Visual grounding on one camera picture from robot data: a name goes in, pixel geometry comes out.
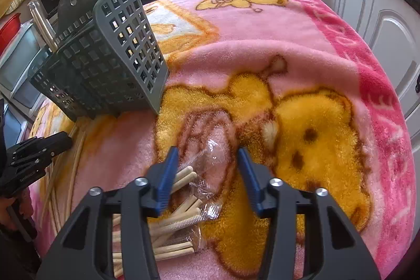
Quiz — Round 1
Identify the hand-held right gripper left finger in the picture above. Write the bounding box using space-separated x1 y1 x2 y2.
36 146 181 280

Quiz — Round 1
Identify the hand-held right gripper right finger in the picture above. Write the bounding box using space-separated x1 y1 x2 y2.
237 147 381 280

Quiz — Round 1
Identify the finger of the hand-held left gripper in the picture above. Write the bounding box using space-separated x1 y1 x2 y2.
10 132 73 171

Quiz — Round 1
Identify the wooden chopsticks pair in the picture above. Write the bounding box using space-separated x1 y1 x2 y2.
43 162 64 228
62 121 91 228

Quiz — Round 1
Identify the clear bag of wooden sticks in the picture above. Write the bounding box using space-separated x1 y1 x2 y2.
112 137 230 277

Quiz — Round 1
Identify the grey plastic utensil basket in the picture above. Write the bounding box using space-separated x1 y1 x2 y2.
28 0 169 122

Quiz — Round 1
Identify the person's left hand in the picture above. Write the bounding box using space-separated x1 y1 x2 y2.
0 191 34 231

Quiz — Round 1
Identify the white plastic drawer unit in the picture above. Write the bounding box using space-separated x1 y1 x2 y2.
0 22 56 112

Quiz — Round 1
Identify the red plastic basin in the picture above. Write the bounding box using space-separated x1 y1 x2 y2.
0 14 22 51

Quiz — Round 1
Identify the pink bear printed blanket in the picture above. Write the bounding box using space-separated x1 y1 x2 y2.
28 0 417 280

